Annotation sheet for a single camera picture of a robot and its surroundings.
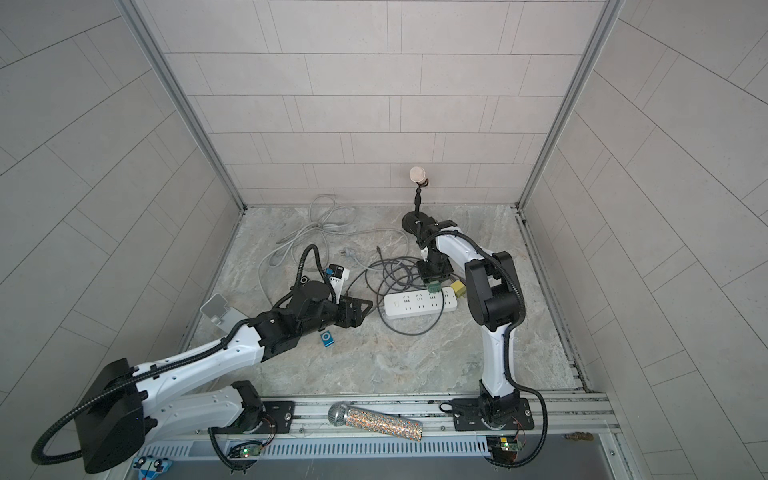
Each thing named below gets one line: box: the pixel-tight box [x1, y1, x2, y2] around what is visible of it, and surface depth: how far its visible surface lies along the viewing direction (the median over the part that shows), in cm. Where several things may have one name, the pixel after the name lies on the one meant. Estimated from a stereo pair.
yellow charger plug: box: [450, 280, 467, 298], surface depth 94 cm
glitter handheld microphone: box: [328, 401, 423, 442], surface depth 69 cm
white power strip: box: [383, 287, 457, 319], surface depth 91 cm
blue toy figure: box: [132, 455, 173, 480], surface depth 64 cm
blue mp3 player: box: [320, 330, 335, 348], surface depth 84 cm
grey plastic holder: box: [200, 293, 251, 333], surface depth 86 cm
